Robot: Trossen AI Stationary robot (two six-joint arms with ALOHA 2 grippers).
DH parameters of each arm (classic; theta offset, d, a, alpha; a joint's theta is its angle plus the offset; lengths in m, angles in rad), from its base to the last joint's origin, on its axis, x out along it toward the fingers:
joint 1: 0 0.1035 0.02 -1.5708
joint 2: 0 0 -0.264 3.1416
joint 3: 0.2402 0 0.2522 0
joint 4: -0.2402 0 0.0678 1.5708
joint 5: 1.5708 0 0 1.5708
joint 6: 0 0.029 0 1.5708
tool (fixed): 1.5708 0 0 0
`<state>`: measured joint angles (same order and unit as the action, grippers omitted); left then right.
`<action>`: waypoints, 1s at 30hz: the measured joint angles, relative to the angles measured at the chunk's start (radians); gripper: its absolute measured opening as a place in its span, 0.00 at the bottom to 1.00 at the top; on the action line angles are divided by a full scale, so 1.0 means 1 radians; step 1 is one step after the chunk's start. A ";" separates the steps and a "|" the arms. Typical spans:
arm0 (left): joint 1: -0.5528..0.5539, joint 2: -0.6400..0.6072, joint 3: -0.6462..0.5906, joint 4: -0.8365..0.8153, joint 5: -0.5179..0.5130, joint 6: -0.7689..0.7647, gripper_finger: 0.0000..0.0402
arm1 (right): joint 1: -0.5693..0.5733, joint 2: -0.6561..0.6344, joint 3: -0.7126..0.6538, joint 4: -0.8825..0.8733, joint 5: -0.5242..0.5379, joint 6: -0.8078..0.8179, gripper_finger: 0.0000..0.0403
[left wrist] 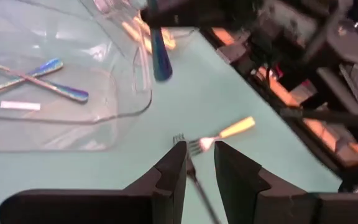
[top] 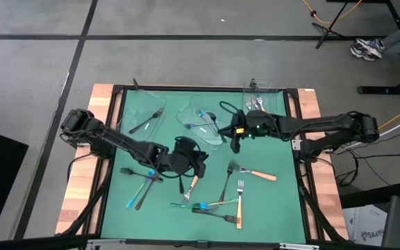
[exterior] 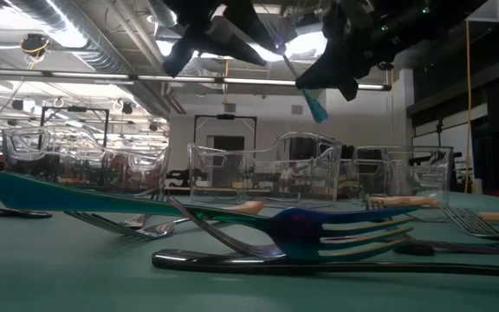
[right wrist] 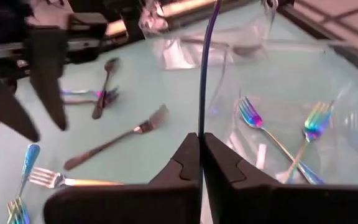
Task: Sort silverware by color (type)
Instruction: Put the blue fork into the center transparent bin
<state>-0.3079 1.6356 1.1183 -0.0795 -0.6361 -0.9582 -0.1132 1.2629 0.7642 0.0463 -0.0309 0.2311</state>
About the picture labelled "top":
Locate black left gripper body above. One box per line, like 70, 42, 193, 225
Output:
167, 137, 208, 176

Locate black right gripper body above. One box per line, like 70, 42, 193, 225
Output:
230, 110, 276, 140

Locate clear glass baking dish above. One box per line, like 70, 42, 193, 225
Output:
241, 78, 281, 117
172, 95, 238, 152
115, 89, 168, 149

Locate green table mat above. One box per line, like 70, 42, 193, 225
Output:
99, 89, 308, 244

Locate black tripod stand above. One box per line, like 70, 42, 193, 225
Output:
311, 0, 352, 49

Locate person's shoe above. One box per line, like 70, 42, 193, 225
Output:
350, 37, 385, 62

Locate white cardboard box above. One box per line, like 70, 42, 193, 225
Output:
342, 204, 388, 248

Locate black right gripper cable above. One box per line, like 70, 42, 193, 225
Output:
219, 100, 244, 117

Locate black metal rig frame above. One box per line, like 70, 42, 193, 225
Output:
54, 82, 351, 250

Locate yellow floor cable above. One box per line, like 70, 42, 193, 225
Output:
301, 0, 364, 25

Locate black desk frame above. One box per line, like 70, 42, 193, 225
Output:
326, 0, 400, 95

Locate white cable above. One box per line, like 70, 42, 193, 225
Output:
337, 111, 400, 153

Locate black floor cable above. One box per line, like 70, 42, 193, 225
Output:
333, 128, 400, 188

